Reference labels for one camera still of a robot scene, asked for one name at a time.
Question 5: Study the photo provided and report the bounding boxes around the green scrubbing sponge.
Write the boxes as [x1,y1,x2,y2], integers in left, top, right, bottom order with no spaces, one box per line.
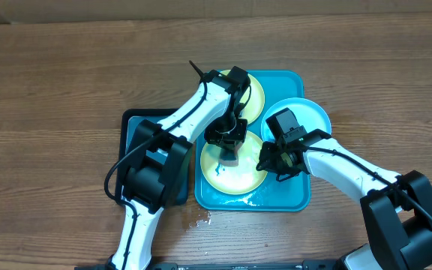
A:
[218,148,239,167]

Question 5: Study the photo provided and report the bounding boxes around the yellow-green plate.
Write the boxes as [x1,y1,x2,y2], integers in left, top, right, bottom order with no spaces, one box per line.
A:
[239,73,265,125]
[199,131,268,195]

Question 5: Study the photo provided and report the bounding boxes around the light blue plate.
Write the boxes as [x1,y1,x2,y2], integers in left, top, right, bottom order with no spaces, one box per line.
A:
[260,97,332,143]

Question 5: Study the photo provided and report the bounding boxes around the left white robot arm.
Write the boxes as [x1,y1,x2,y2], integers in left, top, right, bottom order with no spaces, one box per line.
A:
[104,67,251,269]

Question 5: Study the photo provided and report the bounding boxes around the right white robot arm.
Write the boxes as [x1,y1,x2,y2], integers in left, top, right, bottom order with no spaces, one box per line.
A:
[256,129,432,269]

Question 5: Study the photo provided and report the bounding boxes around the teal plastic serving tray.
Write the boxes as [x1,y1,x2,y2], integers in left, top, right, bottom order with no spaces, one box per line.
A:
[194,70,311,212]

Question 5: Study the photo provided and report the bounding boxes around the black water tray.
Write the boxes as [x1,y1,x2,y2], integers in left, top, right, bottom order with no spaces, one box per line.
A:
[118,109,190,206]

